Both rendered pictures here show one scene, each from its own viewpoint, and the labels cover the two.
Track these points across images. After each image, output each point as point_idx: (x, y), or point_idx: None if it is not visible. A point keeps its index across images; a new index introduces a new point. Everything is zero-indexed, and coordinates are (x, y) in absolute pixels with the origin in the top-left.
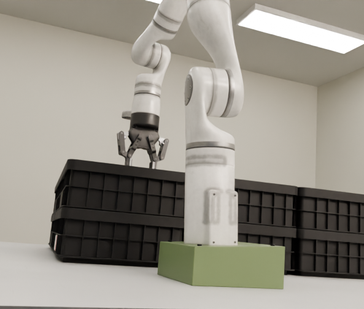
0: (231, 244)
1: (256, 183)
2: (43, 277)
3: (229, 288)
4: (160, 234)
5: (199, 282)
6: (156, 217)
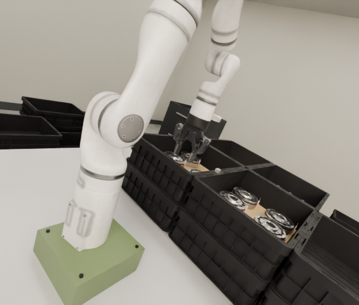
0: (75, 247)
1: (240, 215)
2: (16, 192)
3: (34, 272)
4: (161, 204)
5: (35, 252)
6: (160, 192)
